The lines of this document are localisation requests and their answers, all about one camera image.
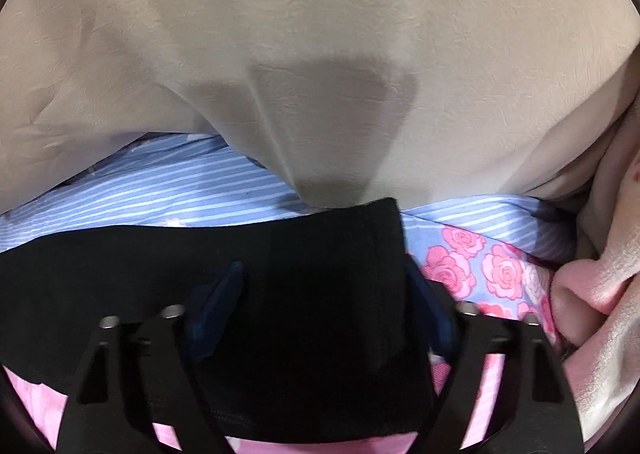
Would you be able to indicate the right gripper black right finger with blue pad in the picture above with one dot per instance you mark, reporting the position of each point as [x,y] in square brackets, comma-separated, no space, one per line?
[534,410]

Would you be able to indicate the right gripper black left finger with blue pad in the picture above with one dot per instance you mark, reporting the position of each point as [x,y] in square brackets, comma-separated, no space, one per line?
[132,374]

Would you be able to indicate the black pants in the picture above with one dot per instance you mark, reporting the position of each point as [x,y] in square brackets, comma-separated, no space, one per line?
[300,330]

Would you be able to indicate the pale pink blanket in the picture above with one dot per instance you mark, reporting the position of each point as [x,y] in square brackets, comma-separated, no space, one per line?
[595,298]

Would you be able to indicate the pink rose bed sheet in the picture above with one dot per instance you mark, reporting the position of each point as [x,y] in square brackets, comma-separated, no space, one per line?
[495,251]

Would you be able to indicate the beige curtain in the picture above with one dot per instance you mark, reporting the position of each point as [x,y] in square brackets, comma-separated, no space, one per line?
[345,100]

